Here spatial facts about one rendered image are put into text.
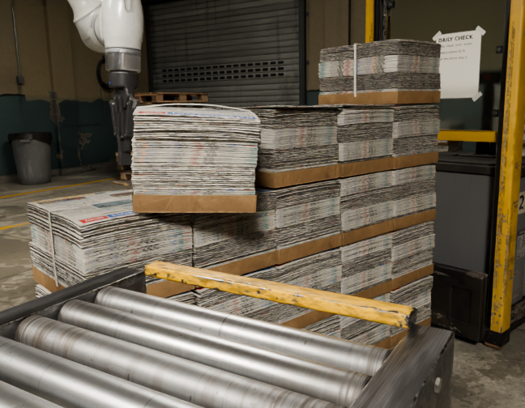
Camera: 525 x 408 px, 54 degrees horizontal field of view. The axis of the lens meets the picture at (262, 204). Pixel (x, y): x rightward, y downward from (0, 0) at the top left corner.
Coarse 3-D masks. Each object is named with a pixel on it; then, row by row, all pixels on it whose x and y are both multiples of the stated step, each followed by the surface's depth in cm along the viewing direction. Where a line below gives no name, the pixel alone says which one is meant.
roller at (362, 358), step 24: (120, 288) 79; (144, 312) 73; (168, 312) 71; (192, 312) 70; (216, 312) 69; (240, 336) 65; (264, 336) 63; (288, 336) 62; (312, 336) 61; (336, 360) 58; (360, 360) 57; (384, 360) 56
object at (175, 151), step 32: (160, 128) 114; (192, 128) 115; (224, 128) 117; (256, 128) 118; (160, 160) 117; (192, 160) 118; (224, 160) 119; (256, 160) 120; (160, 192) 119; (192, 192) 120; (224, 192) 121
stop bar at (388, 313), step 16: (160, 272) 82; (176, 272) 81; (192, 272) 80; (208, 272) 79; (224, 288) 76; (240, 288) 75; (256, 288) 73; (272, 288) 72; (288, 288) 72; (304, 288) 71; (304, 304) 69; (320, 304) 68; (336, 304) 67; (352, 304) 66; (368, 304) 65; (384, 304) 65; (400, 304) 65; (368, 320) 65; (384, 320) 64; (400, 320) 63
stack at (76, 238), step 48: (288, 192) 154; (336, 192) 168; (384, 192) 185; (48, 240) 131; (96, 240) 115; (144, 240) 123; (192, 240) 135; (240, 240) 143; (288, 240) 156; (384, 240) 189; (336, 288) 174; (336, 336) 176; (384, 336) 196
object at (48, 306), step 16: (112, 272) 87; (128, 272) 87; (144, 272) 87; (64, 288) 79; (80, 288) 79; (96, 288) 79; (128, 288) 85; (144, 288) 88; (32, 304) 73; (48, 304) 73; (0, 320) 68; (16, 320) 68
